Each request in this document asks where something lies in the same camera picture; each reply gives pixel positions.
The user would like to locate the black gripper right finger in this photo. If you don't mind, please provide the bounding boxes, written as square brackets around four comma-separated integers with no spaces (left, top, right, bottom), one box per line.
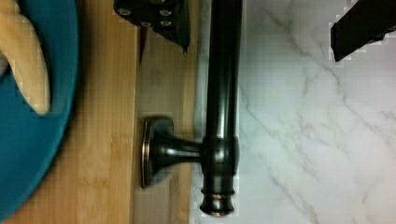
[331,0,396,62]

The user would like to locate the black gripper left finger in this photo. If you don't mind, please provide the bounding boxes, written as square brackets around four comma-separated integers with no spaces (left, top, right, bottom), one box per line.
[113,0,191,52]

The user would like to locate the wooden drawer box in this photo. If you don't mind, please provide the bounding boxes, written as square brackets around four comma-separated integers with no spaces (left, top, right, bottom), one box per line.
[1,0,197,224]

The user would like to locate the teal blue plate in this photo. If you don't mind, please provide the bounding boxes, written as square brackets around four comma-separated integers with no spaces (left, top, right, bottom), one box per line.
[0,0,79,220]

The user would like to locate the dark bronze drawer handle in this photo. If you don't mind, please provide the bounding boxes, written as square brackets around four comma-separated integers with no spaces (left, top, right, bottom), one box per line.
[141,0,243,217]

